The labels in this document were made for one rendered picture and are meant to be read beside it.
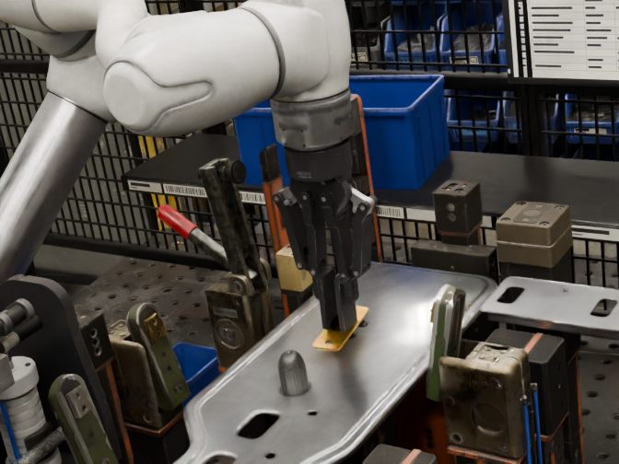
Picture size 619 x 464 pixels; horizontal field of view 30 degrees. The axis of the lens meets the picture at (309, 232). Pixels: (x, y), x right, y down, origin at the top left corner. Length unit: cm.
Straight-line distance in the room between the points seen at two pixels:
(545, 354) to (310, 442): 31
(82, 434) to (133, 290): 114
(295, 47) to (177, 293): 118
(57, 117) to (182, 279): 71
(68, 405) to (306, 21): 47
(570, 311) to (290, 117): 42
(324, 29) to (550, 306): 46
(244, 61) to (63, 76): 63
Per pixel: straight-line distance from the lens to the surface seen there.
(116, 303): 233
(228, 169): 139
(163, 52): 113
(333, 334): 139
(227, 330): 149
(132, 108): 113
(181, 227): 149
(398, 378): 132
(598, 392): 183
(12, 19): 170
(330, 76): 125
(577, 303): 144
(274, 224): 152
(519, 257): 154
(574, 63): 176
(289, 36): 120
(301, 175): 129
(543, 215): 154
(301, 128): 126
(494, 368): 124
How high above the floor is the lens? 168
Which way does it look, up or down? 23 degrees down
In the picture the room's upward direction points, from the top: 9 degrees counter-clockwise
